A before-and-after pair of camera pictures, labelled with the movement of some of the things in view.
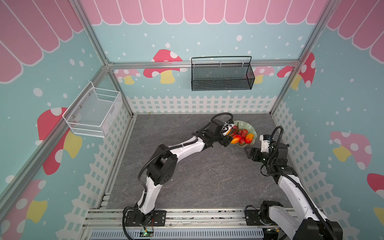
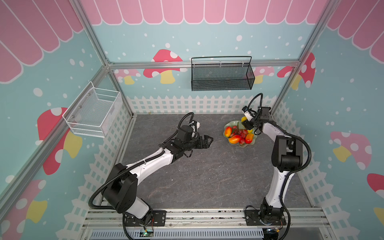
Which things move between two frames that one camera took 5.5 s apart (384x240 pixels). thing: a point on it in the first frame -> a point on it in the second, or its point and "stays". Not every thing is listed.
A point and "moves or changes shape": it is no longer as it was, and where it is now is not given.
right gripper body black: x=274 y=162 -> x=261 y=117
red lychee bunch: x=236 y=131 stays
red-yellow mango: x=236 y=139 moves or changes shape
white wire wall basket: x=93 y=110 stays
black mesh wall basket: x=222 y=73 stays
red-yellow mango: x=249 y=138 stays
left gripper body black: x=224 y=140 -> x=194 y=143
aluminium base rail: x=105 y=218 stays
